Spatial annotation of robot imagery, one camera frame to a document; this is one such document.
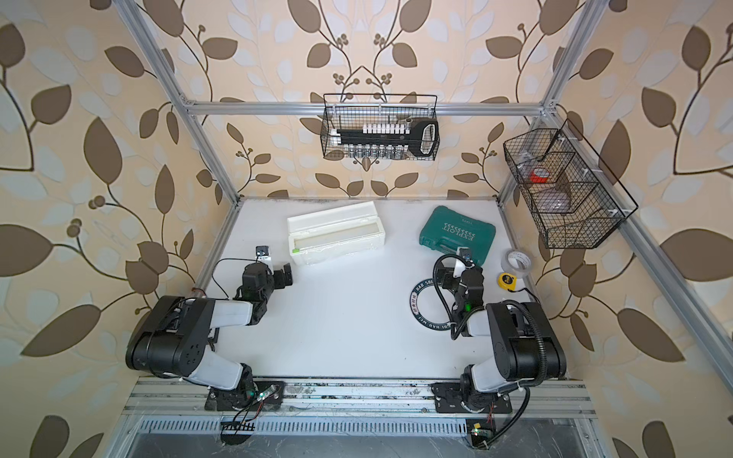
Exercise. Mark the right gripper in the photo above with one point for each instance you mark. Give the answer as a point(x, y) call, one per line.
point(479, 271)

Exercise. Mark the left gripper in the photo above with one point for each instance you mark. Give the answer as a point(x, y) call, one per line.
point(279, 281)

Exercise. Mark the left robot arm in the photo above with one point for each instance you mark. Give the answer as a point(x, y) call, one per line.
point(176, 339)

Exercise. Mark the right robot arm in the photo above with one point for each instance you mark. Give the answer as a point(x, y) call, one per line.
point(525, 349)

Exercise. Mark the yellow tape measure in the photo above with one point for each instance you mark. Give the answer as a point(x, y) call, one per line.
point(507, 281)

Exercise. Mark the clear tape roll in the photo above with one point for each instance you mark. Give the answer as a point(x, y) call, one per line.
point(516, 263)

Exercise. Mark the green tool case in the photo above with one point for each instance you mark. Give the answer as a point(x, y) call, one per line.
point(446, 231)

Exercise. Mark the red item in basket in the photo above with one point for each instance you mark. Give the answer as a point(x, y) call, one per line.
point(539, 175)

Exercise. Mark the black socket set holder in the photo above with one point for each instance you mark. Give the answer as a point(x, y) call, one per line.
point(419, 136)

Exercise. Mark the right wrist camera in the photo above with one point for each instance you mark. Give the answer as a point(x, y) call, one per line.
point(465, 256)

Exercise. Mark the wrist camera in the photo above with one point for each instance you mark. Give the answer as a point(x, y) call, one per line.
point(263, 254)
point(465, 256)

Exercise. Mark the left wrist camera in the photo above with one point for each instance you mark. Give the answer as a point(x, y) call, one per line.
point(263, 254)

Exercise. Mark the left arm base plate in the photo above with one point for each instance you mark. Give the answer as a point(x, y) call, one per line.
point(250, 395)

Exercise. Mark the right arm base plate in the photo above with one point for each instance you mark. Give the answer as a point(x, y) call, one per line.
point(452, 397)

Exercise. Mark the right black wire basket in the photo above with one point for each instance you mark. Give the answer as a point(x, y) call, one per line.
point(583, 202)

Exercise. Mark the black wire basket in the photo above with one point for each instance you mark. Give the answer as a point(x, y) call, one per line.
point(583, 202)
point(352, 110)

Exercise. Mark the rear black wire basket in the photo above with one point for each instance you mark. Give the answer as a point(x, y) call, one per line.
point(352, 110)

